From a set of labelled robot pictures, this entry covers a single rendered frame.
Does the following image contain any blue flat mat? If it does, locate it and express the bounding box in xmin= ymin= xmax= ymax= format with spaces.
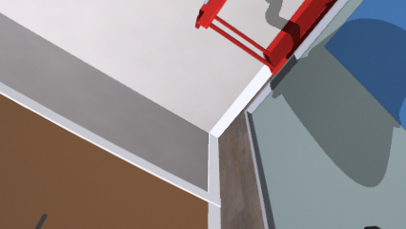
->
xmin=324 ymin=0 xmax=406 ymax=131

